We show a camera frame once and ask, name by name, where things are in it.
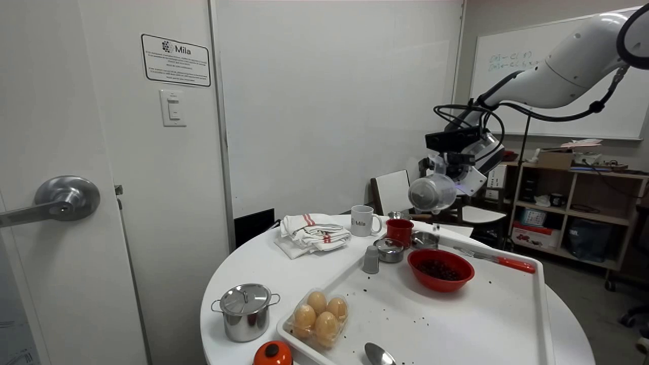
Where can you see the brown cardboard box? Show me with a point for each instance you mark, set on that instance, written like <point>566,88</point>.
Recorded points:
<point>554,160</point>

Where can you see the small flat lidded steel dish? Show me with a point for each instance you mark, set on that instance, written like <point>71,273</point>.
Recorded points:
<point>388,251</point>

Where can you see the red bowl with beans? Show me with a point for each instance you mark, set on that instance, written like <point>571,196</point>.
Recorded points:
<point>441,268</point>

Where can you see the small steel shaker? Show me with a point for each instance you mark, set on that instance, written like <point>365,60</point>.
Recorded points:
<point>372,260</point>

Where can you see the white mug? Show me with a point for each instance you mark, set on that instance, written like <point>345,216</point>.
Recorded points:
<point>362,220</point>

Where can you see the white whiteboard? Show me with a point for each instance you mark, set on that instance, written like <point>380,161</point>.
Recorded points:
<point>609,109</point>

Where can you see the red mug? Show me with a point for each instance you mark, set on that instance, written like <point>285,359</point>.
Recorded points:
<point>401,232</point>

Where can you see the white side table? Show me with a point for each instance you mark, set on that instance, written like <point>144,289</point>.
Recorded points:
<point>479,216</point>

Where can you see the steel pot with lid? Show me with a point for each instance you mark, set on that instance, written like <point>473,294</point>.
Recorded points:
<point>245,313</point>

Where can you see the white plastic tray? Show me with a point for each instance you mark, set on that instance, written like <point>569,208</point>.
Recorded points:
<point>459,325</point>

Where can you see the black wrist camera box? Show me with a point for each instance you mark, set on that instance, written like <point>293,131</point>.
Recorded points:
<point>455,141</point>

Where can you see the black box at wall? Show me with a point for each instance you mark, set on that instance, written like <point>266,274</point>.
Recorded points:
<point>254,228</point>

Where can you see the white red striped towel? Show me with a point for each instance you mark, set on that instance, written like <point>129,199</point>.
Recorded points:
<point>312,236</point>

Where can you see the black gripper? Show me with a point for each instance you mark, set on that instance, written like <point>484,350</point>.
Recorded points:
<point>478,166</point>

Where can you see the white wall sign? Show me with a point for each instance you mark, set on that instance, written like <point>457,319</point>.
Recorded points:
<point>175,60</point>

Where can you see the white leaning panel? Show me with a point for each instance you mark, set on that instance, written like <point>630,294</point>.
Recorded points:
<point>392,194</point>

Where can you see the wooden shelf unit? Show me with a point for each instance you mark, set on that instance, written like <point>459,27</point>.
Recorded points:
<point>580,203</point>

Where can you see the white light switch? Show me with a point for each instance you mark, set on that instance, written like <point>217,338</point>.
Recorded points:
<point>174,109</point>

